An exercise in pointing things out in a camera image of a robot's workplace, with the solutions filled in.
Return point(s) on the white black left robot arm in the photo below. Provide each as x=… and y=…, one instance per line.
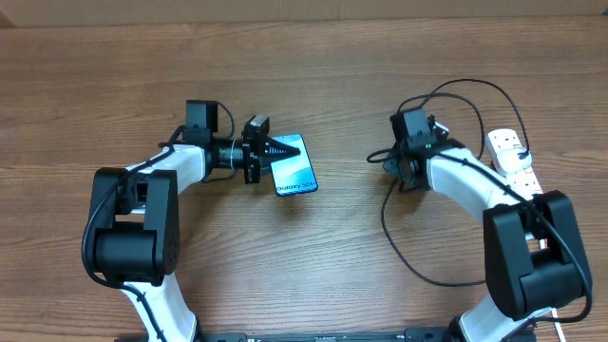
x=131, y=240

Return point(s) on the Samsung Galaxy smartphone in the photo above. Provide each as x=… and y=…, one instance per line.
x=294, y=175

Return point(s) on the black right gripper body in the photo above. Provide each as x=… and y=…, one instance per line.
x=394, y=165

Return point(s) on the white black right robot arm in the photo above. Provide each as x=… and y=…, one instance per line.
x=534, y=258

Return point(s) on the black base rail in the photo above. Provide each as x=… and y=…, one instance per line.
x=323, y=336

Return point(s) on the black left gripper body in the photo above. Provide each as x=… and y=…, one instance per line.
x=250, y=144

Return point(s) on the white USB charger plug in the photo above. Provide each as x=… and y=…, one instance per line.
x=513, y=160

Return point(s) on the white power strip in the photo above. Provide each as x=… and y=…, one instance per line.
x=500, y=139

